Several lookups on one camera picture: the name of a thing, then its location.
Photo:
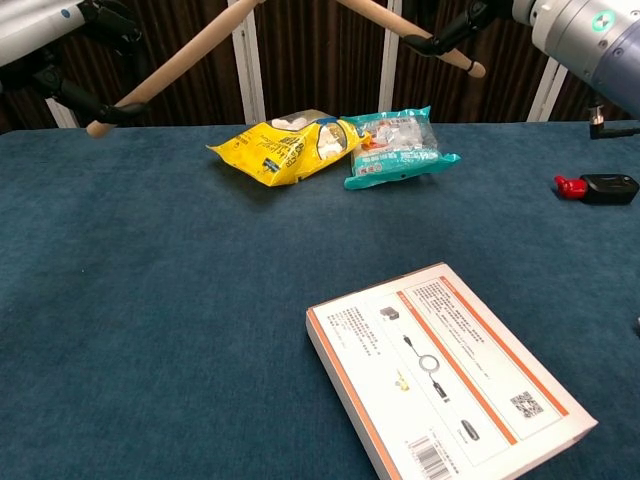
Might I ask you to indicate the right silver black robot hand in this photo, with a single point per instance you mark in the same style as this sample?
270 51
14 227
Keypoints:
450 37

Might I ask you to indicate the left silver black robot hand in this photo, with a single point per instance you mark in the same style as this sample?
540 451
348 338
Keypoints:
50 77

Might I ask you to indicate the plain wooden drumstick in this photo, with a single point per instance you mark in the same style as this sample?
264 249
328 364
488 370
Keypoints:
175 62

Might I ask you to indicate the dark brown curtain panel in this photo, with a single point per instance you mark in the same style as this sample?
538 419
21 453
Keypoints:
570 102
20 115
320 65
200 90
475 100

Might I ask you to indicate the teal snack bag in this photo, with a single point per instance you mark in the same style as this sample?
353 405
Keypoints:
400 160

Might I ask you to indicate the yellow snack bag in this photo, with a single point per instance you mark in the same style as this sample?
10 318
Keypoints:
280 150

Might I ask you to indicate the black bottle with red cap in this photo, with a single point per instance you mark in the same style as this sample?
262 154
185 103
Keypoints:
610 189

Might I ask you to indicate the blue felt table cover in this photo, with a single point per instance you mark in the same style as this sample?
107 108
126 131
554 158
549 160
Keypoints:
150 325

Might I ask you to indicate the white product box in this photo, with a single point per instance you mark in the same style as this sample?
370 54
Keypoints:
450 375

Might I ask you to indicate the white screen frame post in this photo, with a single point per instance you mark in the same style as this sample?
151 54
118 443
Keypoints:
250 85
65 117
389 85
542 95

